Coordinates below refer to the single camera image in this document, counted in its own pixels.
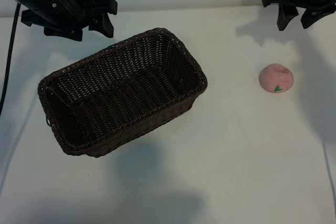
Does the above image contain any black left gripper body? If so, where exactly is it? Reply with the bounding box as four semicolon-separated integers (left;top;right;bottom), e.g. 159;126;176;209
10;0;118;29

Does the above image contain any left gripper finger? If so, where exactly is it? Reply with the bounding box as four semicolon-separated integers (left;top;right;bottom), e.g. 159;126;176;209
43;26;83;42
88;13;115;38

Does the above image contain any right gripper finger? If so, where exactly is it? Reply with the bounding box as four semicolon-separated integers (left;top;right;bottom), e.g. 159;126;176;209
300;8;332;29
277;4;299;31

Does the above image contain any pink toy peach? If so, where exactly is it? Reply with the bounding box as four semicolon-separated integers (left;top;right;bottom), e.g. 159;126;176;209
258;62;295;94

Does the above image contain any dark brown woven basket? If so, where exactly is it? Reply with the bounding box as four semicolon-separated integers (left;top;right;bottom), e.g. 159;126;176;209
37;27;208;158

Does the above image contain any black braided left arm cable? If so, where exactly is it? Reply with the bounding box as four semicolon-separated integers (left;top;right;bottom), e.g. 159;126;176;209
0;2;22;116

